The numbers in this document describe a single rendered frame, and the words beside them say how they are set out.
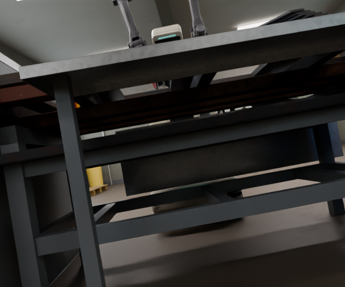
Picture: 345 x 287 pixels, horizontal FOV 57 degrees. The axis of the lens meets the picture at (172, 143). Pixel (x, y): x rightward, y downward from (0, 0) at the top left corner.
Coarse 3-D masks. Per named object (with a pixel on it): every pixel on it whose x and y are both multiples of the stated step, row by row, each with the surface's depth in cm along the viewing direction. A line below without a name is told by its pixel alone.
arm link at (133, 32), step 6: (114, 0) 183; (120, 0) 182; (126, 0) 182; (120, 6) 181; (126, 6) 180; (126, 12) 178; (126, 18) 177; (132, 18) 177; (126, 24) 176; (132, 24) 175; (132, 30) 173; (132, 36) 172; (138, 36) 172; (132, 42) 170; (138, 42) 170
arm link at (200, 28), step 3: (198, 24) 190; (201, 24) 190; (198, 27) 189; (201, 27) 189; (204, 27) 189; (198, 30) 188; (201, 30) 188; (204, 30) 189; (198, 33) 189; (201, 33) 189; (204, 33) 190; (207, 33) 200; (195, 36) 199
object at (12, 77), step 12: (288, 60) 147; (252, 72) 173; (264, 72) 164; (276, 72) 169; (0, 84) 108; (12, 84) 109; (180, 84) 156; (108, 96) 153; (120, 96) 158; (132, 96) 173; (36, 108) 151; (48, 108) 156
